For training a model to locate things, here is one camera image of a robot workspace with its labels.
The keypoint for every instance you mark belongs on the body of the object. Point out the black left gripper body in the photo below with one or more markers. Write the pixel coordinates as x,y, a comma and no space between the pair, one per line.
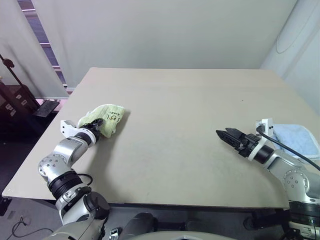
94,130

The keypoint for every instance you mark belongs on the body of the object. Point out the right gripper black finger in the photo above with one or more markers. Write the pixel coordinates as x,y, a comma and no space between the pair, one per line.
230,138
236,132

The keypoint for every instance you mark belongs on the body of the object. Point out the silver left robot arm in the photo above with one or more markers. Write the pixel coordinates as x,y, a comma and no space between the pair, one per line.
67,150

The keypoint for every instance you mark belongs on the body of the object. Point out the grey robot torso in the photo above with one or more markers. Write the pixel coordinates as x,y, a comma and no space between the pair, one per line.
155,236

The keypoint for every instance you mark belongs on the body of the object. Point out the yellow-green cloth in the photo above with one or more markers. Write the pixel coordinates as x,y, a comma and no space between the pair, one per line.
100,111

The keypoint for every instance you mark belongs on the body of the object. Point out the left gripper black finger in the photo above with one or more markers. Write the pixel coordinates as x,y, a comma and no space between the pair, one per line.
97,122

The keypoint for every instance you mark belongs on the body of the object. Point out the dark cabinet with labels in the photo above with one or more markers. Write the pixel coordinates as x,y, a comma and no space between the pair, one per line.
12,117

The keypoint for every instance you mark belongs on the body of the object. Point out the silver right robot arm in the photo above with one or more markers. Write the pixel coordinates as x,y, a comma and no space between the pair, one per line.
280,162

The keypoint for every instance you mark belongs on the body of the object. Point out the dark rounded shape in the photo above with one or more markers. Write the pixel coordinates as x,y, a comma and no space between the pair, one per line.
140,223

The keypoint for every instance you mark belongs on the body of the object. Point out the window with blinds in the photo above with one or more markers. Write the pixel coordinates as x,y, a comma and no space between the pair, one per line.
40,35

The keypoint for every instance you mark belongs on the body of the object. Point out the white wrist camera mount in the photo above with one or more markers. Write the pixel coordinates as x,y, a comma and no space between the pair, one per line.
268,125
67,128

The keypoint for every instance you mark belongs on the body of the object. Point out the black table frame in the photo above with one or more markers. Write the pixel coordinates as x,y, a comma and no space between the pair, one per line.
3,207

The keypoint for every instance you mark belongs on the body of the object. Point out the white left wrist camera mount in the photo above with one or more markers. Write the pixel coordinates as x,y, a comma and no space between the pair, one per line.
67,128

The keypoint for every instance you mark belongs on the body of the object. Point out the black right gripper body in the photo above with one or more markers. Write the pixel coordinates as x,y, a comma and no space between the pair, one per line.
248,145

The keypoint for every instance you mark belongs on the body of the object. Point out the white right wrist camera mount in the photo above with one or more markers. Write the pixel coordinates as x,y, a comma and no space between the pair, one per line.
268,125

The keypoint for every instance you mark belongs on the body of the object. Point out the light blue towel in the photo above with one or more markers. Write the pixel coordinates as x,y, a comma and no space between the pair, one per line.
297,137

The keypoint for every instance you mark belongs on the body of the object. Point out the black tripod stand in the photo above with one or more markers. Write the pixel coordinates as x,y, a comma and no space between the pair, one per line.
8,63

